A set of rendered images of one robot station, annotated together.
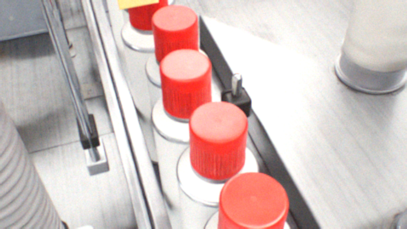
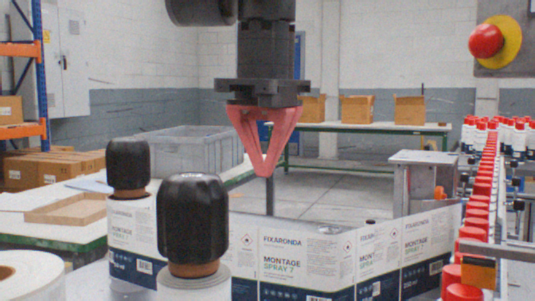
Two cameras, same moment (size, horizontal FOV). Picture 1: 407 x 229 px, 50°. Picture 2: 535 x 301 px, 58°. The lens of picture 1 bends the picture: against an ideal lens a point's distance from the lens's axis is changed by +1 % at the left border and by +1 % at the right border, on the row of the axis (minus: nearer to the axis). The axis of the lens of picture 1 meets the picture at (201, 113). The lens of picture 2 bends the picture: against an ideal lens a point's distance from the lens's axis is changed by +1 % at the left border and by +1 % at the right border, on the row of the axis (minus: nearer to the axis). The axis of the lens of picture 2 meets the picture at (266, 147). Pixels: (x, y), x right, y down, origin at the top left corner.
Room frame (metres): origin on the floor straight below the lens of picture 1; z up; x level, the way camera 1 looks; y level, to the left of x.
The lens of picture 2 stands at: (0.75, 0.20, 1.28)
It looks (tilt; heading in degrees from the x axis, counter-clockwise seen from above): 8 degrees down; 223
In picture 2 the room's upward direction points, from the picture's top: straight up
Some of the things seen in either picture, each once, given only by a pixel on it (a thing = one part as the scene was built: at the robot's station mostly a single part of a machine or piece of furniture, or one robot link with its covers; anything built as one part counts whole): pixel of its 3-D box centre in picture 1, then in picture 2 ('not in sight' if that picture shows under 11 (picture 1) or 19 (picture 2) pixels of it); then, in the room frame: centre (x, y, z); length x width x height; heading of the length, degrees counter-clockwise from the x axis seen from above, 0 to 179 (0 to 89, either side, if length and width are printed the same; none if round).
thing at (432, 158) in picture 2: not in sight; (425, 157); (-0.11, -0.19, 1.14); 0.14 x 0.11 x 0.01; 17
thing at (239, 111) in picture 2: not in sight; (269, 130); (0.39, -0.14, 1.23); 0.07 x 0.07 x 0.09; 19
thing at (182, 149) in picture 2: not in sight; (193, 150); (-0.89, -1.89, 0.91); 0.60 x 0.40 x 0.22; 26
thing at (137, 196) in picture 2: not in sight; (130, 211); (0.28, -0.60, 1.04); 0.09 x 0.09 x 0.29
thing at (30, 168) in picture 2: not in sight; (59, 187); (-1.10, -4.17, 0.32); 1.20 x 0.83 x 0.64; 112
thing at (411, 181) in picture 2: not in sight; (425, 224); (-0.11, -0.19, 1.01); 0.14 x 0.13 x 0.26; 17
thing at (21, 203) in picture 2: not in sight; (11, 204); (0.10, -1.77, 0.81); 0.38 x 0.36 x 0.02; 23
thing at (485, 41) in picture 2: not in sight; (487, 41); (0.19, 0.01, 1.33); 0.04 x 0.03 x 0.04; 72
